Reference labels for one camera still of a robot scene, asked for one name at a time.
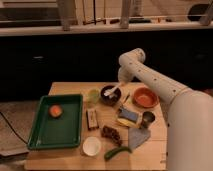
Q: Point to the green tray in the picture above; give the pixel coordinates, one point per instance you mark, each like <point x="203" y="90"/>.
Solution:
<point x="61" y="132"/>

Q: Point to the white small bowl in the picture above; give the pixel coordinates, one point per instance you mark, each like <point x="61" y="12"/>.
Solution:
<point x="91" y="146"/>

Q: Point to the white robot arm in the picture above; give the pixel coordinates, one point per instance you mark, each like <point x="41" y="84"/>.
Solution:
<point x="190" y="115"/>

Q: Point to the blue yellow sponge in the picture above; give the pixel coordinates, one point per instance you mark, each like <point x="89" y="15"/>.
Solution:
<point x="128" y="118"/>

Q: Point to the dark rectangular box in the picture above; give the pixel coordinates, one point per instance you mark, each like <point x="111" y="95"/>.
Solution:
<point x="92" y="121"/>

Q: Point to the green cucumber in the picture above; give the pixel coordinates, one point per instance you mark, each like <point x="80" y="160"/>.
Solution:
<point x="111" y="153"/>

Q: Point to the white brush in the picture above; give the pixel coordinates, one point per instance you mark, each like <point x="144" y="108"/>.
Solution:
<point x="110" y="91"/>

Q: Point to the light green cup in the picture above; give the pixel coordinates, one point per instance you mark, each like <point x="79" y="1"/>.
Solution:
<point x="93" y="96"/>

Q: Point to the dark grapes bunch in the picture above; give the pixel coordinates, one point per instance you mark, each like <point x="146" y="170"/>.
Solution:
<point x="113" y="134"/>

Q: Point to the metal cup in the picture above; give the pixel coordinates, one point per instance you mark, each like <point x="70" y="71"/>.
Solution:
<point x="147" y="119"/>

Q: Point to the grey cloth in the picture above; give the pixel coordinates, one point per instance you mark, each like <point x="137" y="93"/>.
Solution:
<point x="137" y="136"/>

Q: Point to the orange fruit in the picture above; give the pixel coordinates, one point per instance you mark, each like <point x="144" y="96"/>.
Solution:
<point x="55" y="111"/>

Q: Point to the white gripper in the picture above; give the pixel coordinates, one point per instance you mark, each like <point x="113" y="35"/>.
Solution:
<point x="124" y="76"/>

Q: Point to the purple bowl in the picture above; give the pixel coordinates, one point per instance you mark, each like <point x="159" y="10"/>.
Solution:
<point x="113" y="98"/>

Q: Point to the orange bowl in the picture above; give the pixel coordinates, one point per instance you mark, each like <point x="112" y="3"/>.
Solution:
<point x="144" y="97"/>

